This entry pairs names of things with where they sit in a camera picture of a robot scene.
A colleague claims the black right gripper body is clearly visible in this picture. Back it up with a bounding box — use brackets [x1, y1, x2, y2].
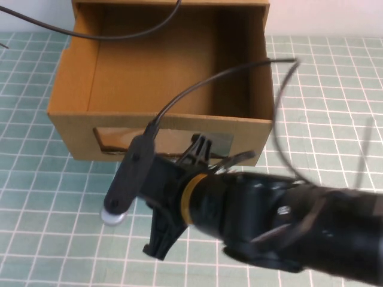
[140, 133, 216, 261]

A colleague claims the brown cardboard drawer with window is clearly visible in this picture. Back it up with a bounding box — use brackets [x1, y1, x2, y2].
[46, 3, 275, 167]

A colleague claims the green checkered tablecloth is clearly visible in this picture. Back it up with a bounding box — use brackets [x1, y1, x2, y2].
[0, 32, 383, 287]

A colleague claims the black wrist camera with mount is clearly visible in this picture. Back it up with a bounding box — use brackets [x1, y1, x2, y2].
[100, 135, 157, 228]

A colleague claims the black camera cable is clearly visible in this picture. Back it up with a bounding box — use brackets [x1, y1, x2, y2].
[146, 57, 314, 185]

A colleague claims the black cable tie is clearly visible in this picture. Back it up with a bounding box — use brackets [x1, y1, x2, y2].
[355, 118, 373, 188]
[209, 150, 257, 174]

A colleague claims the black hanging cable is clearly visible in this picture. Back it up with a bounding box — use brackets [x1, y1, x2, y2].
[0, 0, 183, 39]

